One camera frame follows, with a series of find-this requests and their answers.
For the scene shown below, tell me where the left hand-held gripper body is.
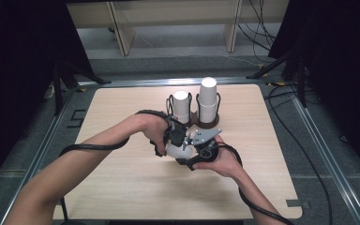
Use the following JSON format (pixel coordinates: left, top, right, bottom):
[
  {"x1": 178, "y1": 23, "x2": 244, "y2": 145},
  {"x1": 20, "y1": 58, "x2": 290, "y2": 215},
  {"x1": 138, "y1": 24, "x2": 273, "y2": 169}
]
[{"x1": 163, "y1": 116, "x2": 192, "y2": 152}]

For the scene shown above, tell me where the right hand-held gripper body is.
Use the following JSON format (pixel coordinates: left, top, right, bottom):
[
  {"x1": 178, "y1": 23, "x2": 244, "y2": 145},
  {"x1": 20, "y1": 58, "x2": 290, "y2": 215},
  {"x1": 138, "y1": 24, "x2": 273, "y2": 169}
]
[{"x1": 190, "y1": 127, "x2": 223, "y2": 163}]

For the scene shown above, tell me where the single white paper cup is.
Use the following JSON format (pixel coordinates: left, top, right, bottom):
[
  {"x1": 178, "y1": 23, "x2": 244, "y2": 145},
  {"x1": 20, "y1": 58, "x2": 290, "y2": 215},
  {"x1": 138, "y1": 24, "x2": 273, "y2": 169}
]
[{"x1": 165, "y1": 142, "x2": 199, "y2": 159}]

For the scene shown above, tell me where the black wire cup holder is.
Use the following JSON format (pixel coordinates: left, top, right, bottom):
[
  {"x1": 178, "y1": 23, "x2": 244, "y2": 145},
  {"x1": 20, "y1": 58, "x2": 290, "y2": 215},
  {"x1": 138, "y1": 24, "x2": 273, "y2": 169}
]
[{"x1": 166, "y1": 91, "x2": 221, "y2": 130}]

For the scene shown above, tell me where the short white paper cup stack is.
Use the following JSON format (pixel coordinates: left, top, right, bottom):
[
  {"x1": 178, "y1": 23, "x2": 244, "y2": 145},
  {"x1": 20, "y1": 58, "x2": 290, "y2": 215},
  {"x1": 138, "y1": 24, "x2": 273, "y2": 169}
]
[{"x1": 172, "y1": 90, "x2": 191, "y2": 125}]

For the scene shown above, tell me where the person's right hand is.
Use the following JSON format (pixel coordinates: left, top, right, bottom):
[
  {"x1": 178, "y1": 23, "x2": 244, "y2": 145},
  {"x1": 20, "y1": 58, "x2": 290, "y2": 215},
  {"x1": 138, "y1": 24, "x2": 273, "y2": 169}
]
[{"x1": 192, "y1": 134, "x2": 244, "y2": 180}]

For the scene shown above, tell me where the person's left hand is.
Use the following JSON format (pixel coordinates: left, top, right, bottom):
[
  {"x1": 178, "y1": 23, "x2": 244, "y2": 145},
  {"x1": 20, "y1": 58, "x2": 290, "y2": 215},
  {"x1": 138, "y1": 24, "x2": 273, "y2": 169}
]
[{"x1": 133, "y1": 113, "x2": 170, "y2": 156}]

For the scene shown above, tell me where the tall white paper cup stack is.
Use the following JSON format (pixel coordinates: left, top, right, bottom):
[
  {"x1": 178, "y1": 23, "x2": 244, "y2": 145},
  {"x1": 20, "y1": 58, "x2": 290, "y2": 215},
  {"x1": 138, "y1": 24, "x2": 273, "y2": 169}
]
[{"x1": 198, "y1": 76, "x2": 218, "y2": 124}]

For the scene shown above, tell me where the grey tape strip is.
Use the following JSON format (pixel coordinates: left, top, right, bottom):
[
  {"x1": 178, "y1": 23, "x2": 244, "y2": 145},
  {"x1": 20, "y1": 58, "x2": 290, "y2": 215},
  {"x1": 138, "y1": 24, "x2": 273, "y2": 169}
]
[{"x1": 285, "y1": 199, "x2": 311, "y2": 210}]

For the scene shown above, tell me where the beige wooden shelf unit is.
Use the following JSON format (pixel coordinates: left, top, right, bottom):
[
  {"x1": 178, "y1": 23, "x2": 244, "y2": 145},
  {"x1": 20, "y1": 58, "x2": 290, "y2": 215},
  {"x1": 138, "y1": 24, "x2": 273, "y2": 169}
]
[{"x1": 67, "y1": 0, "x2": 291, "y2": 57}]

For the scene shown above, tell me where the black stand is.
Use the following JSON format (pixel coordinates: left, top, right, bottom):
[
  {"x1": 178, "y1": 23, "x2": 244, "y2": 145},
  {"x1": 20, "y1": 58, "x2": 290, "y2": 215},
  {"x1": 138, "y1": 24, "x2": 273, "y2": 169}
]
[
  {"x1": 246, "y1": 46, "x2": 309, "y2": 109},
  {"x1": 52, "y1": 58, "x2": 113, "y2": 117}
]

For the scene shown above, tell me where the black curtain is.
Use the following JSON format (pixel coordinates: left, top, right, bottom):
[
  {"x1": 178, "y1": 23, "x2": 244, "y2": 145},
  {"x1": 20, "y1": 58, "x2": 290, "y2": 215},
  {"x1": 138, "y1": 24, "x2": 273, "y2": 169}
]
[
  {"x1": 0, "y1": 0, "x2": 96, "y2": 196},
  {"x1": 267, "y1": 0, "x2": 360, "y2": 177}
]

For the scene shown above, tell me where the metal floor rail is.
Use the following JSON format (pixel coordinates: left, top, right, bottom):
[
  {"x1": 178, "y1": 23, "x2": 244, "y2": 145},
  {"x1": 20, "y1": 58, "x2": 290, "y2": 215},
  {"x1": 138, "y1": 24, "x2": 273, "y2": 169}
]
[
  {"x1": 288, "y1": 89, "x2": 360, "y2": 225},
  {"x1": 0, "y1": 87, "x2": 77, "y2": 225},
  {"x1": 77, "y1": 76, "x2": 278, "y2": 89}
]

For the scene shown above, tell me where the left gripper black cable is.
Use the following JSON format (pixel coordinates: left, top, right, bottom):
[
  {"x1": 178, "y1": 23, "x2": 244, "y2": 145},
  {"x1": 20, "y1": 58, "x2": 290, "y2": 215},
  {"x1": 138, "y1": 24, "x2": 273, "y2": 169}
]
[{"x1": 58, "y1": 109, "x2": 172, "y2": 225}]

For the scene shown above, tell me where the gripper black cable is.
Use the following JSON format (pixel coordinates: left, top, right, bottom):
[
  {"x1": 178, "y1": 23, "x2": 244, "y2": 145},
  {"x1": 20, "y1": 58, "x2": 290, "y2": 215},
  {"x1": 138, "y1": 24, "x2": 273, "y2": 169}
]
[
  {"x1": 58, "y1": 109, "x2": 172, "y2": 225},
  {"x1": 216, "y1": 142, "x2": 295, "y2": 225}
]

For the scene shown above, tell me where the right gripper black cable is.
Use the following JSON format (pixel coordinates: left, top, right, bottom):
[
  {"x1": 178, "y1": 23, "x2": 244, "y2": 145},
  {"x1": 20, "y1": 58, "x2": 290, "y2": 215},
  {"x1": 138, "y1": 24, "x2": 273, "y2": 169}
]
[{"x1": 216, "y1": 142, "x2": 295, "y2": 225}]

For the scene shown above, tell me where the thin white cable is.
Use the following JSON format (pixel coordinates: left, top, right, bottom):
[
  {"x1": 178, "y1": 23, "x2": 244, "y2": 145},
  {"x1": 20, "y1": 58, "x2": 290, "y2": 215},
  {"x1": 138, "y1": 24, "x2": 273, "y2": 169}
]
[{"x1": 220, "y1": 53, "x2": 263, "y2": 68}]

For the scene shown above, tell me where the long black floor cable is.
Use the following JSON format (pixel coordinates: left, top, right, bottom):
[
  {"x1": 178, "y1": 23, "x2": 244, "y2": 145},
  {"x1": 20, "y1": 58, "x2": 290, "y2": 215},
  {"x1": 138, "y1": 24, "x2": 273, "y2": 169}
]
[{"x1": 262, "y1": 83, "x2": 335, "y2": 225}]

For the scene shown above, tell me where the black cable bundle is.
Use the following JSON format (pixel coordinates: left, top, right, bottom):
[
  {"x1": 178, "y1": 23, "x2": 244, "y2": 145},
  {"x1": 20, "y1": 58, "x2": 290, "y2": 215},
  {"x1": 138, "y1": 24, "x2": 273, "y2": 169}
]
[{"x1": 236, "y1": 0, "x2": 278, "y2": 64}]

